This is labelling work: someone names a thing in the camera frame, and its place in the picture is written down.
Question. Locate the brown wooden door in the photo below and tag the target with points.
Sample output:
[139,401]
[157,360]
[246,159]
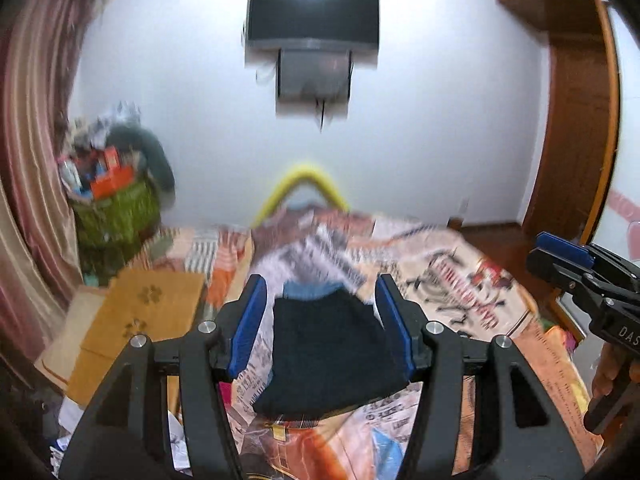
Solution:
[575,135]

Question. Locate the black wall television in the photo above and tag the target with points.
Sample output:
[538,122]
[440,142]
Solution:
[312,15]

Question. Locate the wooden bed post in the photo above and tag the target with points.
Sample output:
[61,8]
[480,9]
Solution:
[455,222]

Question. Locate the yellow padded tube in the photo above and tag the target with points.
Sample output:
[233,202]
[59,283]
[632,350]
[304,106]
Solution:
[305,170]

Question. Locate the orange box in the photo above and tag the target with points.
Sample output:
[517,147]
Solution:
[112,177]

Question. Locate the orange newspaper print blanket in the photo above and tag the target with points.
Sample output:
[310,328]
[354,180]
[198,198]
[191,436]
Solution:
[450,270]

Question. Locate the white door with pink decal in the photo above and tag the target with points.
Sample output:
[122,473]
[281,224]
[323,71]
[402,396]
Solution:
[625,160]

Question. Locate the pink striped curtain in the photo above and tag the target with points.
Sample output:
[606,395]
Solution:
[30,160]

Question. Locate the grey pillow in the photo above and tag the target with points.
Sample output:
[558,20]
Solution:
[150,152]

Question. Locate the person's right hand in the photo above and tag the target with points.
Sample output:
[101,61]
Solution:
[605,370]

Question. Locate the grey box under television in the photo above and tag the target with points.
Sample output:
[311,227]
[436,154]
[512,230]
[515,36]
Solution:
[312,75]

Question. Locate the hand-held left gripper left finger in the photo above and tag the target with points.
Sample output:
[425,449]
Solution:
[247,330]

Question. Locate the black pants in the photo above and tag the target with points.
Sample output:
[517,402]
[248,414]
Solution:
[325,350]

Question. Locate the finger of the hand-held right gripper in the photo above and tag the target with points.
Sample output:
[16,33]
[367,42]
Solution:
[555,267]
[565,249]

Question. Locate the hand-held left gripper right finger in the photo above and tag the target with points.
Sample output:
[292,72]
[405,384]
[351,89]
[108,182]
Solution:
[397,330]

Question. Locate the crumpled silvery bag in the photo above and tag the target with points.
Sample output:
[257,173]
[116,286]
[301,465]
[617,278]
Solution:
[117,112]

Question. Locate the green bag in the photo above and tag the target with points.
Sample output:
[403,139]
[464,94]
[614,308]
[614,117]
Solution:
[117,215]

